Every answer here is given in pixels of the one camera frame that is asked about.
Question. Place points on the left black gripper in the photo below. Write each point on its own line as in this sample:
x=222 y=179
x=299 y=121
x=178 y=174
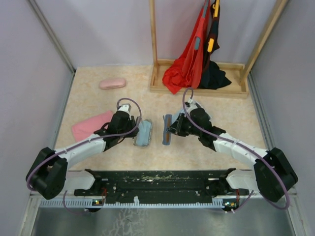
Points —
x=132 y=123

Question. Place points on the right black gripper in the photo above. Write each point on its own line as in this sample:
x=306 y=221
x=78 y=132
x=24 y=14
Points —
x=177 y=127

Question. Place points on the grey blue frame glasses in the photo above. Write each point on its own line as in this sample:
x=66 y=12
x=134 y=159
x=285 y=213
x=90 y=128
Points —
x=167 y=119

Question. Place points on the light blue lens cloth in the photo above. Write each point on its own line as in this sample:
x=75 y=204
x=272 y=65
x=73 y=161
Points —
x=144 y=132

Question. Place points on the flag print glasses case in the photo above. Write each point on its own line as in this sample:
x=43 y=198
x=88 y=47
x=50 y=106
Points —
x=144 y=134

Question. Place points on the pink glasses case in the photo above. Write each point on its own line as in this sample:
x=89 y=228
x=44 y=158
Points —
x=112 y=83

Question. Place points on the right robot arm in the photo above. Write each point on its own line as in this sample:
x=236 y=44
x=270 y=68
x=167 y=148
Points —
x=270 y=173

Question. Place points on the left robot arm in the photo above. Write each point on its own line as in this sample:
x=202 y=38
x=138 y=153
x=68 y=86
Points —
x=49 y=174

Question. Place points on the crumpled light blue cloth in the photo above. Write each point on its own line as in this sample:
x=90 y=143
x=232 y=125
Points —
x=199 y=117

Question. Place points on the pink folded cloth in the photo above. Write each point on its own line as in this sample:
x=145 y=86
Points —
x=85 y=128

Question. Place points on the red hanging garment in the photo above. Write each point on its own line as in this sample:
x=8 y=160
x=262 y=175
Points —
x=186 y=71

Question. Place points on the dark hanging garment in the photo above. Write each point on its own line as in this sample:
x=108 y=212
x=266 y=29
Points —
x=212 y=76

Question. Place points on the wooden clothes rack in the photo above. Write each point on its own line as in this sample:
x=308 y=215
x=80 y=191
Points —
x=235 y=72

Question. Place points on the yellow clothes hanger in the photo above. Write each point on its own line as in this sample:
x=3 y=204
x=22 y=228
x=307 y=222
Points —
x=214 y=29

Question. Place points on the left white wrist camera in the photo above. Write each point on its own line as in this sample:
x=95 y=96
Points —
x=125 y=108

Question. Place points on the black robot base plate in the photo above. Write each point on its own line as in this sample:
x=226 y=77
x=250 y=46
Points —
x=160 y=187

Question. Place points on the white cable duct strip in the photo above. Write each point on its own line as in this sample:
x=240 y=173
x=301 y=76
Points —
x=135 y=203

